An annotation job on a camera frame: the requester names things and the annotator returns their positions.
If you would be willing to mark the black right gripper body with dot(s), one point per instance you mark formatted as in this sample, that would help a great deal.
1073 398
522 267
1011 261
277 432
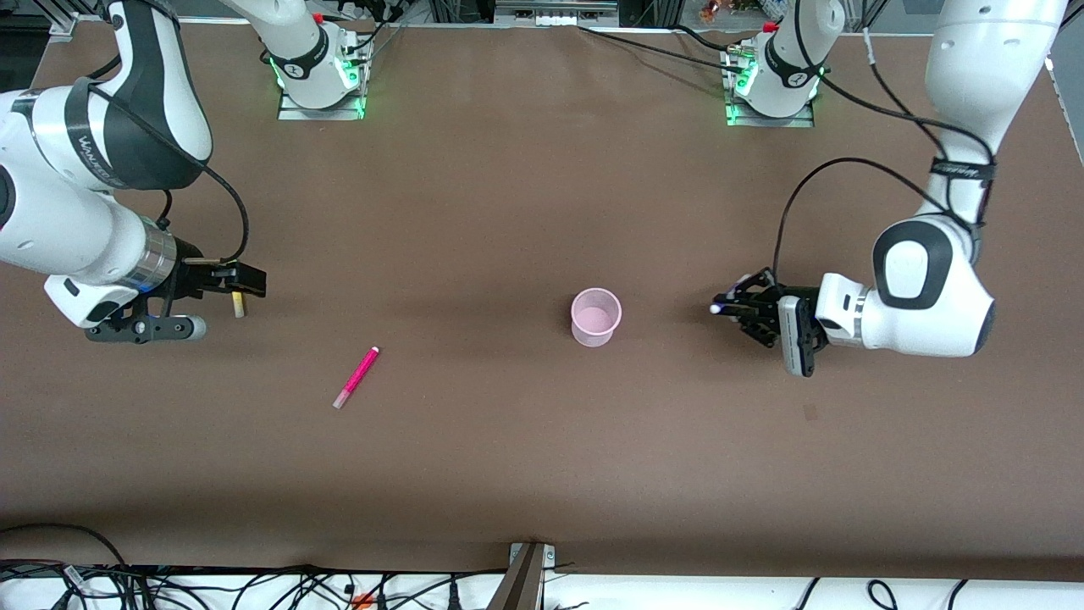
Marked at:
193 276

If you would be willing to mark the purple pen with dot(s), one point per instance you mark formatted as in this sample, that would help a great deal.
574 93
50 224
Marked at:
716 309

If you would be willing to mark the pink pen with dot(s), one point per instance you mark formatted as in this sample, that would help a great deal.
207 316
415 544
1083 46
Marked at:
357 375

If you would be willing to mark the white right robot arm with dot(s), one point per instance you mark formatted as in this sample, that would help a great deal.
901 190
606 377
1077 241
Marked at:
59 220

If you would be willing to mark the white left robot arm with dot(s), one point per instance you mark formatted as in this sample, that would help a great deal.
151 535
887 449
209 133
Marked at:
931 305

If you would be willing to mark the pink cup holder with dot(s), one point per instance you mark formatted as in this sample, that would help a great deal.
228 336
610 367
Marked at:
593 320

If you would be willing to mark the yellow pen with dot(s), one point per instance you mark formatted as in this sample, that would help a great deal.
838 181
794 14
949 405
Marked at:
240 307

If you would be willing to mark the grey power strip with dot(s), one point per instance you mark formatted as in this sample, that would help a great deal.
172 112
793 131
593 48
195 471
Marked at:
555 15

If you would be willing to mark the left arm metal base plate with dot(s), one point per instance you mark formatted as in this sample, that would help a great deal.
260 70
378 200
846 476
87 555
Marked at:
771 121

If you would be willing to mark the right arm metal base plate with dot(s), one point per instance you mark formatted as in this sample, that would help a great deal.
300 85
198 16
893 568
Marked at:
322 112

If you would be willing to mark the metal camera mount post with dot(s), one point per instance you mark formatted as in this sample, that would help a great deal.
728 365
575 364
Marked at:
521 585

